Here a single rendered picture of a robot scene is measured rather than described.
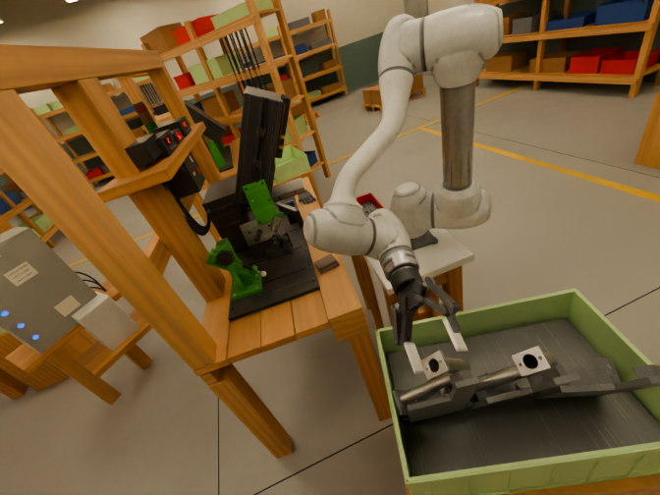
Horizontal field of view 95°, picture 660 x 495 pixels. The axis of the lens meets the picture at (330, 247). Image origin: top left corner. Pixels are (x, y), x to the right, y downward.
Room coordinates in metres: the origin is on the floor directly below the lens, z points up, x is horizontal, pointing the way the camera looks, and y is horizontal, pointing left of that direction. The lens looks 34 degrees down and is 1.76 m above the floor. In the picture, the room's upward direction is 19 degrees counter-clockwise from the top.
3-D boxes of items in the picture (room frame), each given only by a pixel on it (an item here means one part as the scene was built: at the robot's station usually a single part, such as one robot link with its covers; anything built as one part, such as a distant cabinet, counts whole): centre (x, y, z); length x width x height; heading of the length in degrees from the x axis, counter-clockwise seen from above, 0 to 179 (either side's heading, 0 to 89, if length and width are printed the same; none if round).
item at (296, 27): (10.26, -0.49, 1.12); 3.16 x 0.54 x 2.24; 98
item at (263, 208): (1.48, 0.26, 1.17); 0.13 x 0.12 x 0.20; 1
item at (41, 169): (1.55, 0.62, 1.36); 1.49 x 0.09 x 0.97; 1
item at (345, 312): (1.56, 0.04, 0.82); 1.50 x 0.14 x 0.15; 1
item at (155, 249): (1.54, 0.69, 1.23); 1.30 x 0.05 x 0.09; 1
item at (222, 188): (1.66, 0.46, 1.07); 0.30 x 0.18 x 0.34; 1
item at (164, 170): (1.55, 0.58, 1.52); 0.90 x 0.25 x 0.04; 1
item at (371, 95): (7.48, -2.55, 0.37); 1.20 x 0.80 x 0.74; 106
